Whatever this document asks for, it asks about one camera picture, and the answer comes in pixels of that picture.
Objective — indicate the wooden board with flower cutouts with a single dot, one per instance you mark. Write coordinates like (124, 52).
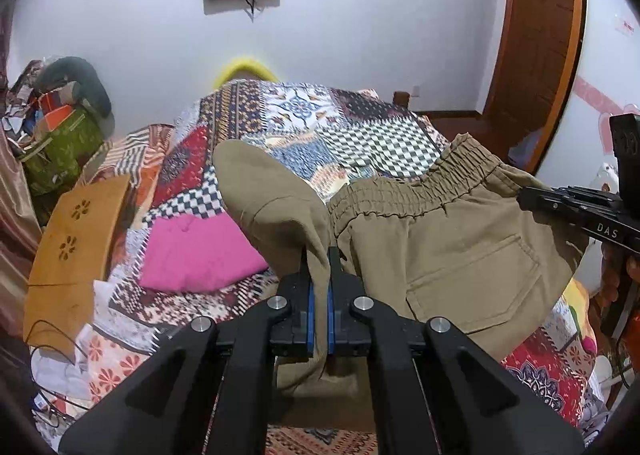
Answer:
(70, 255)

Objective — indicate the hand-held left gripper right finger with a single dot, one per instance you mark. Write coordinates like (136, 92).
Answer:
(331, 320)

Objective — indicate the khaki pants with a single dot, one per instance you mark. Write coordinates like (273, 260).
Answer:
(475, 255)

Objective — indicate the yellow cushion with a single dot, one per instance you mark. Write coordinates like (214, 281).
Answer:
(245, 67)

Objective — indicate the brown wooden door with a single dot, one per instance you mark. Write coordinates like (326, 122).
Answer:
(540, 35)

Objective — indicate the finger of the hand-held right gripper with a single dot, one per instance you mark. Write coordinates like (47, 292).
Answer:
(560, 200)

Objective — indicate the brown curtain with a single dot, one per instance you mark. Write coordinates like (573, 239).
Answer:
(17, 235)

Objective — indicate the patchwork printed blanket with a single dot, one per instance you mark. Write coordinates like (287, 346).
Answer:
(350, 135)

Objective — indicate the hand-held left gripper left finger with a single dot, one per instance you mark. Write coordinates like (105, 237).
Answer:
(311, 320)

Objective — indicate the orange striped cloth bundle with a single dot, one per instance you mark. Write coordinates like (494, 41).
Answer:
(57, 112)

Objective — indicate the orange striped bedsheet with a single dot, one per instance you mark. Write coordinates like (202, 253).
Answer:
(135, 155)

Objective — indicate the green patterned bag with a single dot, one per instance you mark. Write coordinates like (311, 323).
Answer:
(60, 150)

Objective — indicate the wooden bed post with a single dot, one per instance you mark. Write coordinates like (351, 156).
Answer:
(401, 99)

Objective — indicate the pink folded cloth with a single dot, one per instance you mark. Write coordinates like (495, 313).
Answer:
(200, 255)

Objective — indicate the person's right hand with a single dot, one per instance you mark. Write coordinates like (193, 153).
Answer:
(615, 285)

